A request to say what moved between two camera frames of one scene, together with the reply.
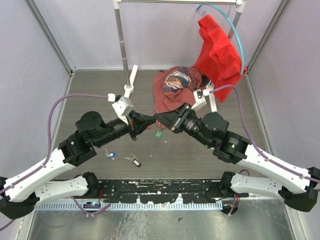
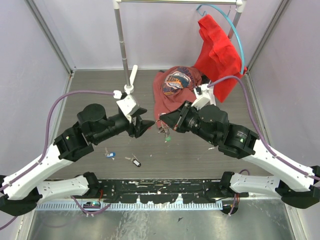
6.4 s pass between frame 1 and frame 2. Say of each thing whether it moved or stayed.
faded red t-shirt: stayed
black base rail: stayed
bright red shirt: stayed
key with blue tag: stayed
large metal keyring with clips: moved
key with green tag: moved
